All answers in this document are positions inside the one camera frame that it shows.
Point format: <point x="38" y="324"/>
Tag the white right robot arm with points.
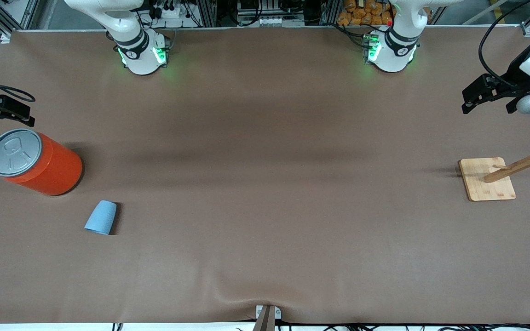
<point x="136" y="55"/>

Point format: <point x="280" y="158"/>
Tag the white power strip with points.
<point x="168" y="13"/>

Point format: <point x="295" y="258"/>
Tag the white connector strip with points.
<point x="272" y="20"/>

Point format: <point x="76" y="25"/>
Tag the orange packaged snacks pile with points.
<point x="361" y="16"/>

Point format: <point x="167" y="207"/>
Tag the wooden cup rack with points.
<point x="481" y="184"/>

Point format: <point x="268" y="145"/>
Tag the blue plastic cup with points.
<point x="101" y="218"/>

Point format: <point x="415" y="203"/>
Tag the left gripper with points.
<point x="516" y="72"/>

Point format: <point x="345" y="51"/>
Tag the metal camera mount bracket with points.
<point x="267" y="319"/>

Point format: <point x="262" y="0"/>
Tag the brown table mat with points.
<point x="265" y="184"/>

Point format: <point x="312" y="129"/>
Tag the aluminium frame post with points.
<point x="329" y="11"/>
<point x="208" y="11"/>

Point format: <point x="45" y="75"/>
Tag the orange can with grey lid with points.
<point x="53" y="170"/>

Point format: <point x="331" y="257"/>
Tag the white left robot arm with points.
<point x="394" y="50"/>

